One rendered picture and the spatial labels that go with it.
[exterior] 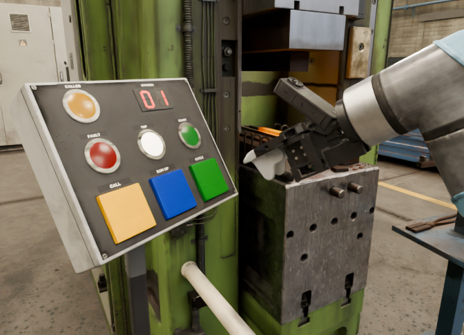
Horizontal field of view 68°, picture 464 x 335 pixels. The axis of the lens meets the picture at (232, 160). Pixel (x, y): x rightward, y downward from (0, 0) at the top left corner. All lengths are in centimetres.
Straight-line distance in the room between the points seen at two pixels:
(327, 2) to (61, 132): 77
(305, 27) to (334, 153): 53
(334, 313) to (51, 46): 554
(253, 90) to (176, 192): 92
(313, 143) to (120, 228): 31
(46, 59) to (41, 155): 555
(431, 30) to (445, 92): 917
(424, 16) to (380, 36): 827
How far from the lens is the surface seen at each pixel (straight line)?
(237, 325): 89
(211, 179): 69
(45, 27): 614
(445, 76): 47
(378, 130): 49
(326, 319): 131
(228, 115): 103
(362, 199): 119
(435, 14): 960
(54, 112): 57
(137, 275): 79
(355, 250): 126
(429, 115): 48
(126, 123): 62
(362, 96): 49
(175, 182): 62
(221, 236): 114
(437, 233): 145
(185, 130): 70
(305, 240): 106
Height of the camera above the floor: 122
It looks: 15 degrees down
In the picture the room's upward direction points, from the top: straight up
